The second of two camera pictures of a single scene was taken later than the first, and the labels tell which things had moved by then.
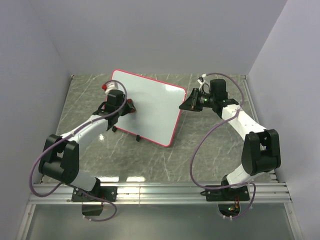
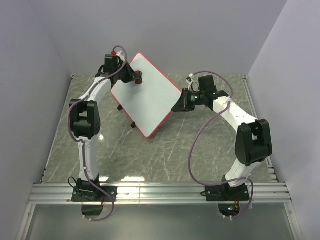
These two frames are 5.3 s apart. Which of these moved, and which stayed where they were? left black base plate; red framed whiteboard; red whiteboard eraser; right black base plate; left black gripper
Moved: red whiteboard eraser; red framed whiteboard; left black gripper
Stayed: left black base plate; right black base plate
